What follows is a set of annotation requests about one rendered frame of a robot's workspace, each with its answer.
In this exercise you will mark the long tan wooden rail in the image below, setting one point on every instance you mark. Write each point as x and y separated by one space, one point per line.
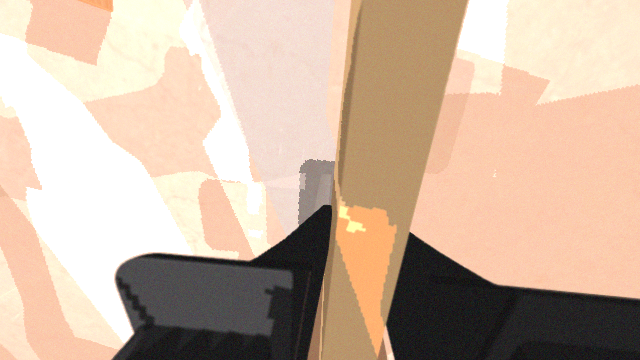
398 60

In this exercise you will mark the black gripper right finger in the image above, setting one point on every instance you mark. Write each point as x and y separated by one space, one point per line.
442 310

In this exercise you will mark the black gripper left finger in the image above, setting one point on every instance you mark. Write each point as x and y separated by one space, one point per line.
274 295

